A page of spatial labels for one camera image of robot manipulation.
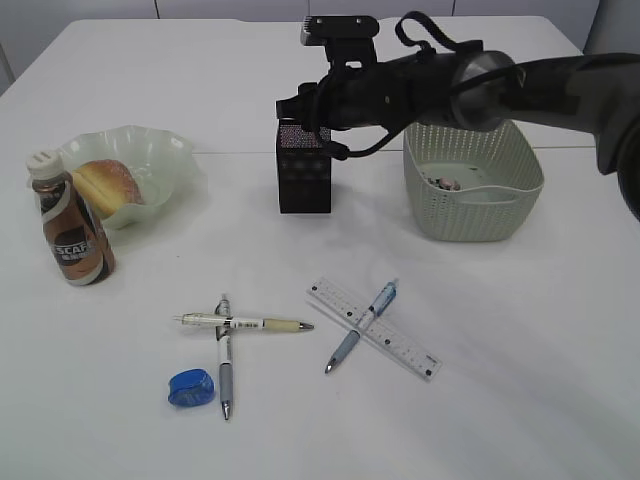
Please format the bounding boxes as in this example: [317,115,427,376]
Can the white beige-grip pen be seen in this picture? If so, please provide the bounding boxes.
[173,313,314,333]

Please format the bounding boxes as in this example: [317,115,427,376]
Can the white grey-grip pen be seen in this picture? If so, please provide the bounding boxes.
[216,324,233,421]

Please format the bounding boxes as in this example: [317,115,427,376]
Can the brown coffee bottle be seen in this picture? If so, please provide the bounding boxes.
[26,151,115,286]

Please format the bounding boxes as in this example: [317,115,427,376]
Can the blue pencil sharpener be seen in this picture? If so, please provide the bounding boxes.
[168,368,215,408]

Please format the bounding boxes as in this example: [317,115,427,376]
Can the golden bread roll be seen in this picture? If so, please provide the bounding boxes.
[71,159,144,219]

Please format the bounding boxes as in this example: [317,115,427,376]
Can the black mesh pen holder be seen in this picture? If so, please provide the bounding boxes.
[276,119,332,214]

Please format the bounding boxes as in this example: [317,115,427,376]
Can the green wavy glass plate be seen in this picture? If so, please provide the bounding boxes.
[58,125,206,230]

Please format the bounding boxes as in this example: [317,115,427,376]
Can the green plastic woven basket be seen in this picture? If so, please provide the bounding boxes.
[403,121,544,242]

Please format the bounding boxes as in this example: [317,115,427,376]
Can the clear plastic ruler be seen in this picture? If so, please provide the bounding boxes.
[307,278,442,382]

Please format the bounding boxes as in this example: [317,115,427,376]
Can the blue clip pen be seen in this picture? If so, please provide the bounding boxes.
[324,279,399,374]

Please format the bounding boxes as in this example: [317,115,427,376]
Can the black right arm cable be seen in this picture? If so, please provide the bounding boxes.
[304,10,521,160]

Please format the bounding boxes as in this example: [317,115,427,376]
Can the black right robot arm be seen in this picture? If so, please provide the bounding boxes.
[276,51,639,215]

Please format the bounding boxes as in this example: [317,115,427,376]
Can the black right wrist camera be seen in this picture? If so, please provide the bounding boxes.
[300,15,380,68]

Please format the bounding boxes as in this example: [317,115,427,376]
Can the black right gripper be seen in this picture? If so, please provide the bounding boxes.
[275,82,350,131]

